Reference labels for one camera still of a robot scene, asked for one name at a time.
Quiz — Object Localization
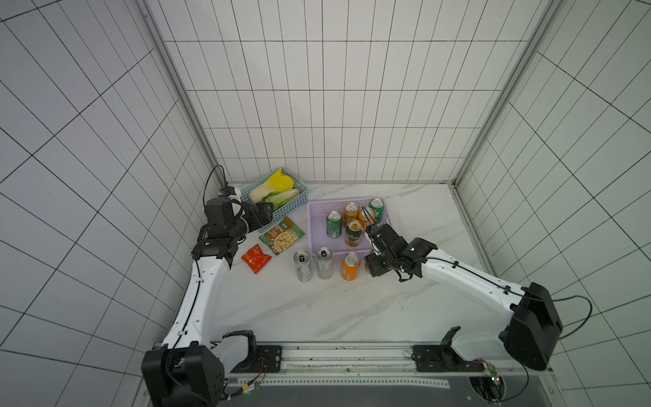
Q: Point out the orange Fanta can front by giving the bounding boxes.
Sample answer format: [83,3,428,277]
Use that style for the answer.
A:
[341,252,360,282]

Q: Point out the orange fanta can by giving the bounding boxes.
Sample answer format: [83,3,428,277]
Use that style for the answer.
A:
[358,206,376,227]
[341,252,360,282]

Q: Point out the green gold-top can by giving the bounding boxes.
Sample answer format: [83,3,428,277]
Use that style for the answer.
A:
[345,220,364,247]

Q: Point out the small silver can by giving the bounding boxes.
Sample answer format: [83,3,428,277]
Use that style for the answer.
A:
[293,250,313,283]

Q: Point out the tall silver can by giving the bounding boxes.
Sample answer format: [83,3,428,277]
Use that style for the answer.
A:
[316,248,333,280]

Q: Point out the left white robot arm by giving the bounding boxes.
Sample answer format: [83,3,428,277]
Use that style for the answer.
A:
[141,196,273,406]

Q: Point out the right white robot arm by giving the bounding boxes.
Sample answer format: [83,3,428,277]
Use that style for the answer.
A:
[365,224,563,371]

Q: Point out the blue plastic basket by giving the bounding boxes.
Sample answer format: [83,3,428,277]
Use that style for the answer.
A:
[241,167,309,235]

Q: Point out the purple plastic basket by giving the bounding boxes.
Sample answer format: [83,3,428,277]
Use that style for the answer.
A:
[307,195,392,258]

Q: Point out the green lettuce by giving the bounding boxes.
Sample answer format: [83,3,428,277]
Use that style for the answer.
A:
[263,188,301,211]

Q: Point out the green soup mix packet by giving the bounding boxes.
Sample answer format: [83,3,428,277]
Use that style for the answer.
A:
[259,217,304,255]

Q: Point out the yellow napa cabbage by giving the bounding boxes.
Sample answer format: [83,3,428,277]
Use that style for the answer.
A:
[249,169,294,204]

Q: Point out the orange Fanta can back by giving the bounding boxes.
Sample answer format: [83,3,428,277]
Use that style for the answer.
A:
[358,206,376,227]

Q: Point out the red snack packet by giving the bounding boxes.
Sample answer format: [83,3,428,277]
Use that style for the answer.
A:
[242,244,272,275]

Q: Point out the green Sprite can back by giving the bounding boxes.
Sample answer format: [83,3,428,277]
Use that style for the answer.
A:
[369,198,385,223]

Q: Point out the green sprite can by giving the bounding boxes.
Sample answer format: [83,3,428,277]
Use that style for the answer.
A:
[369,198,385,223]
[327,210,343,239]

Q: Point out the green Sprite can left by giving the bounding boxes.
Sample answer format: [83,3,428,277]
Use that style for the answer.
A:
[327,210,343,239]

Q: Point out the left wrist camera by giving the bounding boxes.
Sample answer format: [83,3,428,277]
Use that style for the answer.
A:
[219,185,242,201]

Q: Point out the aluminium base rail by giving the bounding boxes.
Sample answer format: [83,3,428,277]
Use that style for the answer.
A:
[225,343,505,395]

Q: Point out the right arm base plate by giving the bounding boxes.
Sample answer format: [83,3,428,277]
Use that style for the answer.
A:
[411,327,485,373]

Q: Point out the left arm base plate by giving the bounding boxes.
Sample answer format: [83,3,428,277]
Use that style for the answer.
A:
[232,345,283,374]

